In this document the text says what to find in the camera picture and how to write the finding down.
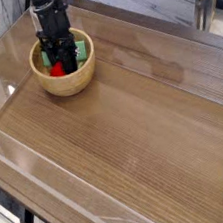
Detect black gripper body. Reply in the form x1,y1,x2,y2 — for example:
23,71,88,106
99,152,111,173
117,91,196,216
36,27,77,56

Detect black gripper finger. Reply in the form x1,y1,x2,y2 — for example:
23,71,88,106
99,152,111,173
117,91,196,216
59,47,78,74
44,46,61,66

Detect red round fruit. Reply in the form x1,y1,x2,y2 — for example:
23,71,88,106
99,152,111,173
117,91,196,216
50,62,65,77

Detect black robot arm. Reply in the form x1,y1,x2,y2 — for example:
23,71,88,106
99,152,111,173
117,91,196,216
31,0,78,75

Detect green sponge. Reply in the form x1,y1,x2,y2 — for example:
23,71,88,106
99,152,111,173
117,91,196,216
41,40,87,67

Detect wooden bowl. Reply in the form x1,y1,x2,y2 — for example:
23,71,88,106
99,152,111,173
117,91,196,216
29,27,96,97

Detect metal table leg background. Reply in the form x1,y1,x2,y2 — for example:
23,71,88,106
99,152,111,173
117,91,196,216
194,0,217,32

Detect clear acrylic tray wall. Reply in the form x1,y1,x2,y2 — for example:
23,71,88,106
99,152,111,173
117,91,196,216
0,130,156,223

